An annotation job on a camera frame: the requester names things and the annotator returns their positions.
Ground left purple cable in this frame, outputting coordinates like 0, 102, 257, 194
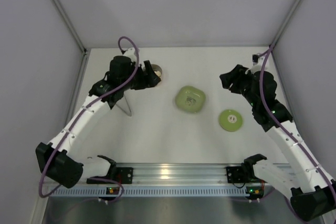
38, 36, 139, 198

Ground green round lid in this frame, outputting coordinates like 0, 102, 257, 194
218, 109, 243, 132

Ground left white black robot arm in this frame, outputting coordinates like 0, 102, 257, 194
35, 56, 161, 188

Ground green square bowl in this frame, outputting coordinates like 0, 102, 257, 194
174, 86, 206, 113

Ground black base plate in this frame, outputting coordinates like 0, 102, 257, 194
86, 166, 133, 184
225, 164, 275, 184

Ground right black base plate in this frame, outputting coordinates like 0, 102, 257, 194
225, 164, 275, 184

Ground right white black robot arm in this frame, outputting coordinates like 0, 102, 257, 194
219, 65, 335, 221

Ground grey slotted cable duct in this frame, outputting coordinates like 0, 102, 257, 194
49, 186, 316, 197

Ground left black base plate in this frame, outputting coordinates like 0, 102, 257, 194
86, 166, 133, 184

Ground round metal tin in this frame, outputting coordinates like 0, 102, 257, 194
152, 64, 163, 85

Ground silver metal tongs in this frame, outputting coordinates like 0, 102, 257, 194
115, 95, 132, 117

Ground aluminium mounting rail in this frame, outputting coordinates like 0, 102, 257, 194
39, 163, 326, 186

